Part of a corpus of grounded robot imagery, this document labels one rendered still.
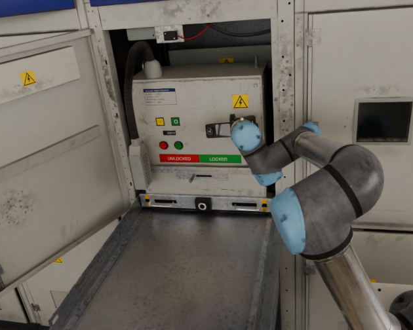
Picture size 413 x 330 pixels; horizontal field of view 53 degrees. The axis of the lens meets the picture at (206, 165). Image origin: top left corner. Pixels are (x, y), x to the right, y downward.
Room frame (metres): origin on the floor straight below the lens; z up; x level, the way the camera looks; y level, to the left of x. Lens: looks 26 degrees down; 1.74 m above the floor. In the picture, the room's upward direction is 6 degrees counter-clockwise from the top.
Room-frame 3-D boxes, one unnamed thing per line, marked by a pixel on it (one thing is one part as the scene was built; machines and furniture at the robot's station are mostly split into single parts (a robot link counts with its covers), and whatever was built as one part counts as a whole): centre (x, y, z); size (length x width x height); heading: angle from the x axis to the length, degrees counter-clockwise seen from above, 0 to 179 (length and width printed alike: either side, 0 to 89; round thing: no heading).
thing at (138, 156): (1.40, 0.25, 1.09); 0.08 x 0.05 x 0.17; 164
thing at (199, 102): (1.41, 0.02, 1.15); 0.48 x 0.01 x 0.48; 74
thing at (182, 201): (1.42, 0.02, 0.89); 0.54 x 0.05 x 0.06; 74
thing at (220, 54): (2.01, -0.15, 1.28); 0.58 x 0.02 x 0.19; 74
